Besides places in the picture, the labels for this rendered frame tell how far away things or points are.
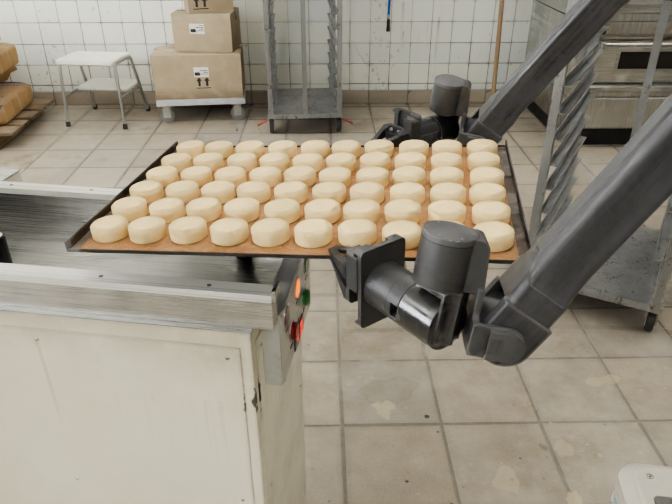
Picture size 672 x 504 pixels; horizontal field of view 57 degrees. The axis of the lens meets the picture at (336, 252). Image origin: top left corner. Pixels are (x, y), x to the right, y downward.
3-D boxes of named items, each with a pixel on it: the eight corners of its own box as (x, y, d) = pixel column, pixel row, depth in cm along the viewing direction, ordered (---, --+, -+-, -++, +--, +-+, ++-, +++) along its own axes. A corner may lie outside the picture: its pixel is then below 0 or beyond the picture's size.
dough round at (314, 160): (294, 176, 102) (293, 164, 101) (292, 165, 106) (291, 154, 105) (325, 172, 102) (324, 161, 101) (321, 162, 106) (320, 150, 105)
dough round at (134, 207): (133, 224, 89) (130, 212, 88) (106, 219, 91) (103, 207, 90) (155, 210, 93) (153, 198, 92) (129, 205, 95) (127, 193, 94)
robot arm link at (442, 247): (522, 367, 62) (507, 324, 70) (553, 262, 58) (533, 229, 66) (403, 348, 63) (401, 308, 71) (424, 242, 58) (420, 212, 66)
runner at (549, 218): (544, 236, 226) (545, 229, 225) (536, 235, 227) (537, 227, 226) (578, 176, 275) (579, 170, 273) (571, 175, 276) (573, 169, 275)
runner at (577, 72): (572, 87, 200) (573, 78, 198) (563, 86, 201) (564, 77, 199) (604, 50, 248) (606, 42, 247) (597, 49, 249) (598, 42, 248)
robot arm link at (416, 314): (429, 360, 63) (467, 348, 67) (443, 300, 61) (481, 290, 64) (385, 328, 68) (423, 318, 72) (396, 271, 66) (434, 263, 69)
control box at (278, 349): (262, 384, 101) (257, 313, 94) (293, 301, 121) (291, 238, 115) (285, 386, 100) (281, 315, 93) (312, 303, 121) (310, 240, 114)
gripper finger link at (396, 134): (354, 130, 112) (394, 120, 116) (354, 168, 115) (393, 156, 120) (378, 140, 107) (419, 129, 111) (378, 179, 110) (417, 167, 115)
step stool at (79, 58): (151, 110, 468) (142, 47, 446) (126, 129, 429) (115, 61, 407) (94, 108, 473) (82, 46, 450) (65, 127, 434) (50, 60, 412)
